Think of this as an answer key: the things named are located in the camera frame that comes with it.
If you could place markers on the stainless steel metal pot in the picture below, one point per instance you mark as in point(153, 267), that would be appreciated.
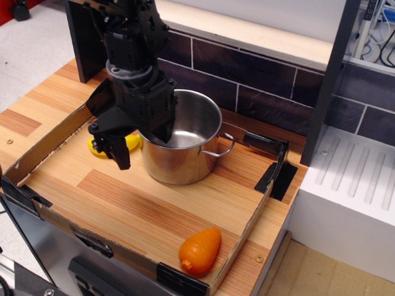
point(196, 143)

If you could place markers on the white toy sink drainboard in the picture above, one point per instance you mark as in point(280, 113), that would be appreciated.
point(345, 204)

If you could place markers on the dark grey vertical post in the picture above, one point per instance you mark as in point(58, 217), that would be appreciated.
point(317, 125)

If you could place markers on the dark grey left post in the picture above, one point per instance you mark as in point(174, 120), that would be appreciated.
point(89, 50)

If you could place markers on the cardboard fence with black tape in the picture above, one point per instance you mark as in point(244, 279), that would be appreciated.
point(123, 225)

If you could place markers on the orange toy carrot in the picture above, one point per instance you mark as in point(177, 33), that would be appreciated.
point(198, 252)

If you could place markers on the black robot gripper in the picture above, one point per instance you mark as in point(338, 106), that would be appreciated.
point(120, 109)

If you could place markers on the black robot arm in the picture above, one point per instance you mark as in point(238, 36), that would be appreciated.
point(133, 34)

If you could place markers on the yellow toy banana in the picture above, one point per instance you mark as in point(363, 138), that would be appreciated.
point(132, 141)

